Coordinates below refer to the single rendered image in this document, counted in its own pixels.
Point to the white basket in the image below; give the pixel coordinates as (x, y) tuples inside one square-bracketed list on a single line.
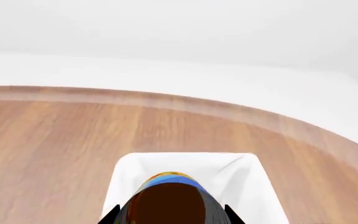
[(253, 186)]

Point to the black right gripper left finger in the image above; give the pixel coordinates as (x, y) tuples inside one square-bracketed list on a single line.
[(110, 217)]

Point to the can with blue label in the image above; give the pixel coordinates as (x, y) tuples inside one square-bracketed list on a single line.
[(169, 203)]

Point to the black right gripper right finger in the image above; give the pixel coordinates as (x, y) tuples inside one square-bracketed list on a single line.
[(233, 217)]

